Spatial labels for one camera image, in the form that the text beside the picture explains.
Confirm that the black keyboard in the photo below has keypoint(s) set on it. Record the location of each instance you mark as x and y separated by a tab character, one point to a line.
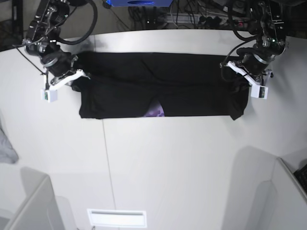
301	176

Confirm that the white power strip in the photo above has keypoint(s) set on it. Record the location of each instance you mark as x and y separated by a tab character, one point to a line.
189	18

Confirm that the white wrist camera one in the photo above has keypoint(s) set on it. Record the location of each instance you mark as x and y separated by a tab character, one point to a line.
54	92

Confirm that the black gripper body one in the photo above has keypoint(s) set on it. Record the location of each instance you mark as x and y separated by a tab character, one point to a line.
60	64

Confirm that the white wrist camera two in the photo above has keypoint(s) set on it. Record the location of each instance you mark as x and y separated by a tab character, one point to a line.
256	81

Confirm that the blue box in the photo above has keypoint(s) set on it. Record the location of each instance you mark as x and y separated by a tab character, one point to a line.
131	3

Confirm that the black gripper body two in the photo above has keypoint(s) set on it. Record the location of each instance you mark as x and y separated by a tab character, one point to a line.
255	64

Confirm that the black T-shirt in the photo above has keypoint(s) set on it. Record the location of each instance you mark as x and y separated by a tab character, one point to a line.
124	85

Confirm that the grey crumpled cloth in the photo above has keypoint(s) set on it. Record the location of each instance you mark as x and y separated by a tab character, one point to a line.
7	152

